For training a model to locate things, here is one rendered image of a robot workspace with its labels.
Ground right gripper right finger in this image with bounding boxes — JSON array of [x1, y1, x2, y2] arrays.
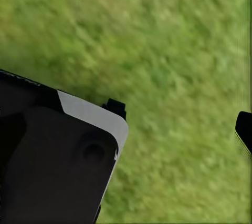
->
[[235, 111, 252, 154]]

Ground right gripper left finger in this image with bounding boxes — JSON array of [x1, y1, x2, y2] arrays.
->
[[0, 111, 27, 175]]

